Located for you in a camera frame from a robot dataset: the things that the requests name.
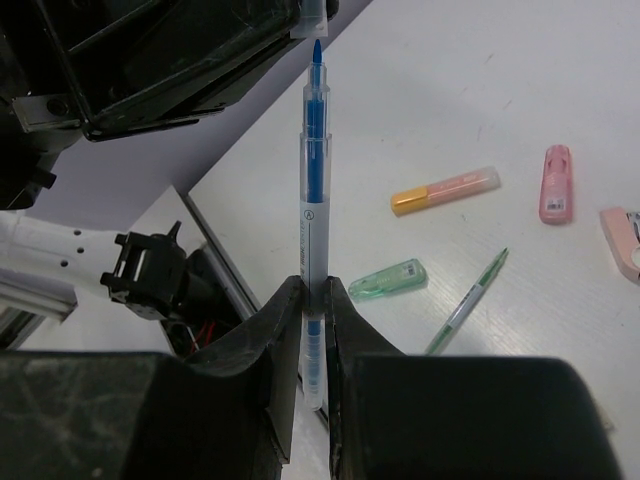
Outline orange pink highlighter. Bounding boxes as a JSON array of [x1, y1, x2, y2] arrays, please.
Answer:
[[390, 166, 501, 217]]

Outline pink stapler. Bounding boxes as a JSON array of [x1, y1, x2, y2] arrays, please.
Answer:
[[599, 207, 639, 284]]

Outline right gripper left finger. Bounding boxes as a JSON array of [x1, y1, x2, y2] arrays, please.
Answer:
[[1, 276, 302, 479]]

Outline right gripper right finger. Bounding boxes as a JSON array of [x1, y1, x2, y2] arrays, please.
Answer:
[[323, 277, 622, 479]]

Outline blue pen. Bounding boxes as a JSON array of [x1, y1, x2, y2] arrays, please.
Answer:
[[299, 41, 332, 411]]

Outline pink correction tape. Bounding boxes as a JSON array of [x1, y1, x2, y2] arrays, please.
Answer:
[[539, 144, 573, 225]]

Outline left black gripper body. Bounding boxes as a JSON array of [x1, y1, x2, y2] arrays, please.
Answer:
[[1, 0, 339, 210]]

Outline green pen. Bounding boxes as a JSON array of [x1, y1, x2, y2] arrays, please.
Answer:
[[425, 248, 509, 356]]

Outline green correction tape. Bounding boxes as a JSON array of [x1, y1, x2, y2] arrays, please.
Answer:
[[347, 258, 428, 301]]

